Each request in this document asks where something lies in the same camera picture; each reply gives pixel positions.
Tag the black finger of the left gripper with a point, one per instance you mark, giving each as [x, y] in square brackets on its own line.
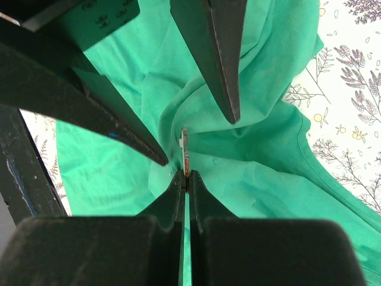
[212, 31]

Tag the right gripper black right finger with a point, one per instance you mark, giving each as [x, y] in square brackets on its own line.
[228, 250]

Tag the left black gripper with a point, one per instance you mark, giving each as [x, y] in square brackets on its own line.
[85, 99]

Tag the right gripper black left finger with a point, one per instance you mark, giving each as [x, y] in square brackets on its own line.
[145, 249]

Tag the green garment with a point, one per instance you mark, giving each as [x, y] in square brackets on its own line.
[261, 167]

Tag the grey round brooch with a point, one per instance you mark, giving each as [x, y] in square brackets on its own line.
[183, 142]

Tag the floral table mat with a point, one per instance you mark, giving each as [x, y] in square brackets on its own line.
[338, 91]

